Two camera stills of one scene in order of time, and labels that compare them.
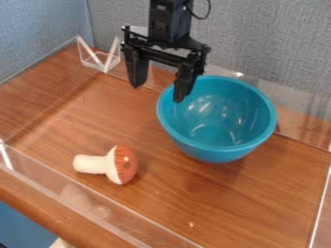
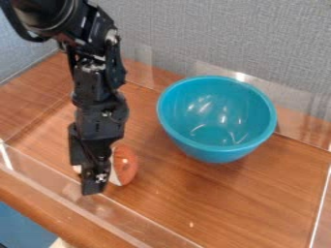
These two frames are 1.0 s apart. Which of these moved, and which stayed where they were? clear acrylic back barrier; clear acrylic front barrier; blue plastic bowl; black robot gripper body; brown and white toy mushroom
Moved: black robot gripper body
Stayed: clear acrylic front barrier; brown and white toy mushroom; blue plastic bowl; clear acrylic back barrier
